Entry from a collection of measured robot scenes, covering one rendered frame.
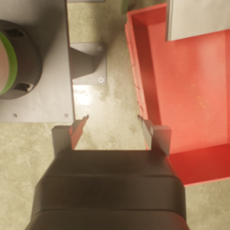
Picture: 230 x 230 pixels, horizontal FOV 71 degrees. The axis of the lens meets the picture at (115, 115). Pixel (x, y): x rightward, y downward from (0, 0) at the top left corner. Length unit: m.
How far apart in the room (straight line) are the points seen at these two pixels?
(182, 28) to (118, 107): 0.93
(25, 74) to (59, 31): 0.10
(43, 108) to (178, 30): 0.36
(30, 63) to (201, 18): 0.38
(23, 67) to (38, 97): 0.07
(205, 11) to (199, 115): 0.48
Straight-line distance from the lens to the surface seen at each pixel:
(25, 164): 1.72
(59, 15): 0.37
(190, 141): 0.87
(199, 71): 0.80
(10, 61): 0.30
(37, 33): 0.38
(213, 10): 0.48
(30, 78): 0.36
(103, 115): 1.32
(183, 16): 0.45
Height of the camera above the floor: 1.26
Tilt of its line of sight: 73 degrees down
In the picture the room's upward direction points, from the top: 179 degrees counter-clockwise
